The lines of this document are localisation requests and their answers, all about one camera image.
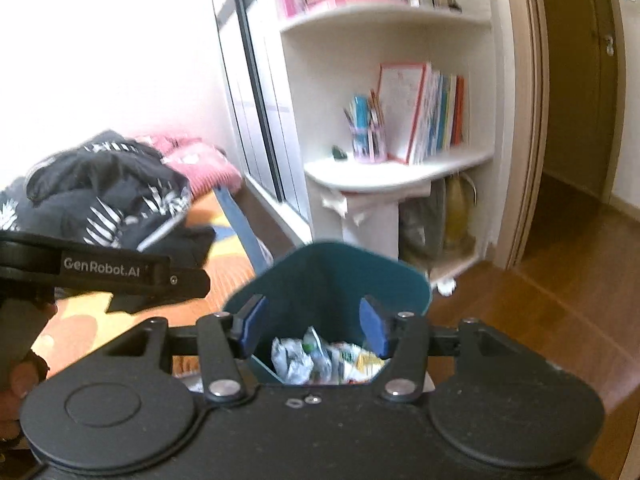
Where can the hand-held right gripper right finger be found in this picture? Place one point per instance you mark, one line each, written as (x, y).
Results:
(374, 327)

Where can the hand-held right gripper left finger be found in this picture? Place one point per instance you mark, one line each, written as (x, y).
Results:
(250, 327)

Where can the colourful snack wrapper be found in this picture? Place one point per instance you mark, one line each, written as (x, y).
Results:
(350, 360)

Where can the white wrapper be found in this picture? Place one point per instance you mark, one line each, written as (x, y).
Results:
(290, 360)

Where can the teal trash bin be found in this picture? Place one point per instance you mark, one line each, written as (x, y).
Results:
(320, 280)

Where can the person's left hand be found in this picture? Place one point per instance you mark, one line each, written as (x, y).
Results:
(17, 380)

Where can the bed with orange floral bedspread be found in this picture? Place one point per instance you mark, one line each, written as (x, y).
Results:
(90, 320)

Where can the white crumpled tissue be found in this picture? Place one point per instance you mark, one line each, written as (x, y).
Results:
(446, 287)

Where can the black leaf-print quilt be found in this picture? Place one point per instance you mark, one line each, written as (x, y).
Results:
(100, 185)

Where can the grey bag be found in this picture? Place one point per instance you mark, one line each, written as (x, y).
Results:
(422, 225)

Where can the yellow bag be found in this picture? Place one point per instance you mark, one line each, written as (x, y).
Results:
(457, 210)

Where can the pink ribbed blanket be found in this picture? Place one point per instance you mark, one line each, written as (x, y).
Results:
(210, 170)

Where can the small dark green figure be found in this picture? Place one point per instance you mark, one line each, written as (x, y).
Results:
(339, 152)

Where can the pink pen holder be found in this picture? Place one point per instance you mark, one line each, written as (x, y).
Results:
(367, 145)

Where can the row of books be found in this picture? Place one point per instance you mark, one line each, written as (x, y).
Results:
(445, 110)

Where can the white sliding wardrobe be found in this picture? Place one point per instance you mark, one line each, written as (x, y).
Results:
(250, 85)

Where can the white corner shelf unit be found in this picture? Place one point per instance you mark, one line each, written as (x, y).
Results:
(330, 60)

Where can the brown wooden door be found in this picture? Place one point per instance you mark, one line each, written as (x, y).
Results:
(575, 85)

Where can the wooden door frame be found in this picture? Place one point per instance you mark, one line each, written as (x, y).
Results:
(525, 110)

